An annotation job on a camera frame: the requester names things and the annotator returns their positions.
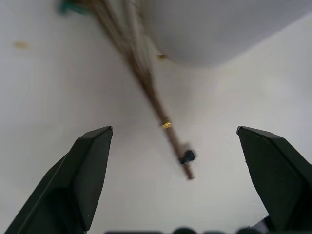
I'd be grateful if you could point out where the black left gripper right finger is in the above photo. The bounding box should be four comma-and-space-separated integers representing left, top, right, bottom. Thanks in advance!
235, 125, 312, 232

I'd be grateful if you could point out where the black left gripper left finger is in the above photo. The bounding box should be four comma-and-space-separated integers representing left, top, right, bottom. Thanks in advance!
4, 126, 114, 234

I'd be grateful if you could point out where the brown-stemmed flower bouquet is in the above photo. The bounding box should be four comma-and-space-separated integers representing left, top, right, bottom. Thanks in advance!
58, 0, 197, 181

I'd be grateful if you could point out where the white vase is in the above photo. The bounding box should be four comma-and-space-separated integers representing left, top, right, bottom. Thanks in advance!
136, 0, 312, 68

